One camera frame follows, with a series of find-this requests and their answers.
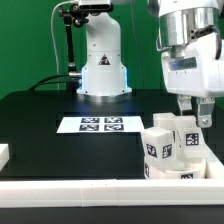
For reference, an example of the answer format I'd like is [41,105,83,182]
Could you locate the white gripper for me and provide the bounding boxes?
[161,33,224,128]

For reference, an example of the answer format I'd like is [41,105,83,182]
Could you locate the white round stool seat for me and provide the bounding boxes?
[144,157,206,179]

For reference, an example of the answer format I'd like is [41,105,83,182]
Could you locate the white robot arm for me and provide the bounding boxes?
[78,0,224,128]

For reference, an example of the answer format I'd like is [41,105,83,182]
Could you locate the white U-shaped fence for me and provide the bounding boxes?
[0,152,224,208]

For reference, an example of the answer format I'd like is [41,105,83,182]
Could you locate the white marker sheet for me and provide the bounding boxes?
[57,116,144,134]

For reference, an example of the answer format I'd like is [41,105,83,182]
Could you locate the black rear camera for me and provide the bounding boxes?
[78,0,112,12]

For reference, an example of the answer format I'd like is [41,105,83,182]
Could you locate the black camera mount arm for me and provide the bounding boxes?
[59,4,88,72]

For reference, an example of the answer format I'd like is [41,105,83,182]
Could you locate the black cables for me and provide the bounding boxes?
[27,71,82,92]

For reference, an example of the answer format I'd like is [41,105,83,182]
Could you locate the white cable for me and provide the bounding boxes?
[50,0,78,91]

